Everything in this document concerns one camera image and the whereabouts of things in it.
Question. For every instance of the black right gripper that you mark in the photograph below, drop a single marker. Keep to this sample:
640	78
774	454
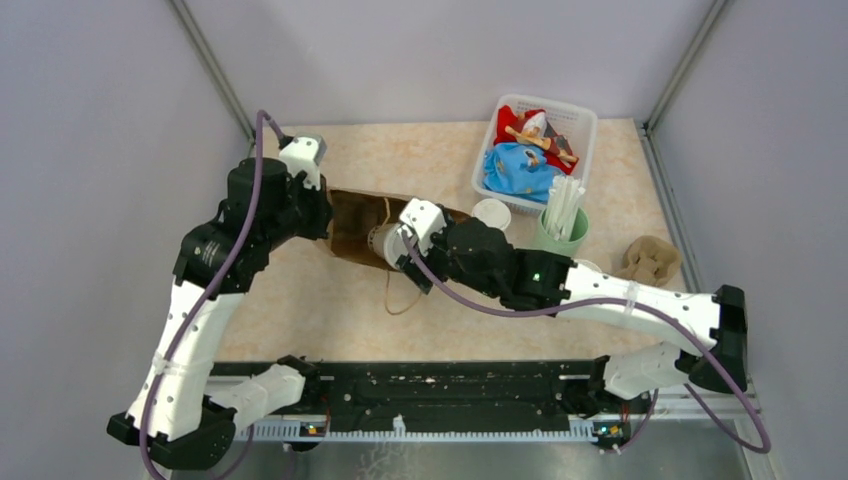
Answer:
428	261

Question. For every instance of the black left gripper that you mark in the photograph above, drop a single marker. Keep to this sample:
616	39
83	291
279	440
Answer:
324	210

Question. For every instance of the brown paper bag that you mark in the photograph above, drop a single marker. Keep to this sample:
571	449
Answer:
356	212

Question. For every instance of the white cup lid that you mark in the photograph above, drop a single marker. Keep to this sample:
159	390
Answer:
493	213

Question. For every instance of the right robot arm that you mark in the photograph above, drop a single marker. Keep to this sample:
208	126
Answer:
702	337

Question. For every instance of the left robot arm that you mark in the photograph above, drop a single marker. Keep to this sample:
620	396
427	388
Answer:
174	422

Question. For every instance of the blue snack packet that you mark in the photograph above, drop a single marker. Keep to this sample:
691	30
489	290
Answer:
519	171

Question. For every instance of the green straw holder cup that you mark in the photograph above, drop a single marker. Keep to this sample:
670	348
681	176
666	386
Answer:
566	245

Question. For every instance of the white plastic basket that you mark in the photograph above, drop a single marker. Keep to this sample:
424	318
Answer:
578	124

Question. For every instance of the red snack packet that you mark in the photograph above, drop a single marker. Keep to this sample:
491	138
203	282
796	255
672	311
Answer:
532	128

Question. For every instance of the brown cardboard cup carrier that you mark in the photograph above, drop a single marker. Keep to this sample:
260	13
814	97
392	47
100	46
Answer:
650	260

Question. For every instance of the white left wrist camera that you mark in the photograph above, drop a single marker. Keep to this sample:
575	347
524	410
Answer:
302	157

